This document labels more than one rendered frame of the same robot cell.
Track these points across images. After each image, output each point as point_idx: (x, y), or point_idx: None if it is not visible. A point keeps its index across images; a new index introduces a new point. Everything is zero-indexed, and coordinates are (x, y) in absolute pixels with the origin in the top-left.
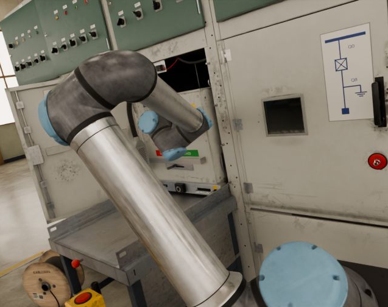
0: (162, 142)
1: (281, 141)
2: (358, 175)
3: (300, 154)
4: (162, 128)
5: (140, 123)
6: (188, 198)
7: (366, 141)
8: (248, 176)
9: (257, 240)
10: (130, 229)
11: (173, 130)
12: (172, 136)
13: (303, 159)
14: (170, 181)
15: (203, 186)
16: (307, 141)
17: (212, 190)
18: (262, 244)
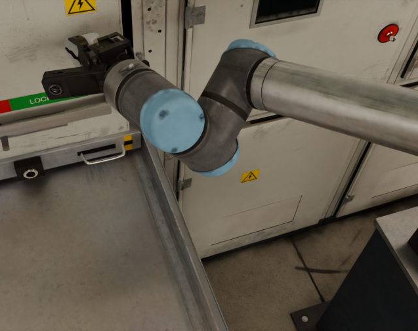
0: (216, 152)
1: (273, 30)
2: (360, 53)
3: (296, 44)
4: (206, 121)
5: (164, 136)
6: (62, 180)
7: (388, 12)
8: (193, 97)
9: (184, 176)
10: (86, 325)
11: (226, 114)
12: (231, 130)
13: (298, 50)
14: None
15: (97, 144)
16: (315, 24)
17: (119, 144)
18: (191, 177)
